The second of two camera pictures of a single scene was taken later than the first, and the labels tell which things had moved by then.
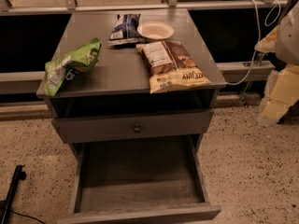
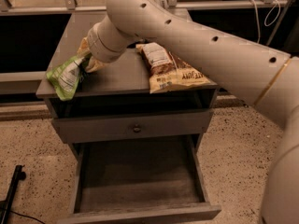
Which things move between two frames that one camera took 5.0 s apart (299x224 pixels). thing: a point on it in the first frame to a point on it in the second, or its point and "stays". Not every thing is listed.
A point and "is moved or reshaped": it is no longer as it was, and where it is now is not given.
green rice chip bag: (63, 69) is moved or reshaped
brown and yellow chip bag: (169, 66) stays
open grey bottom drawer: (138, 179) stays
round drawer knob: (136, 130) stays
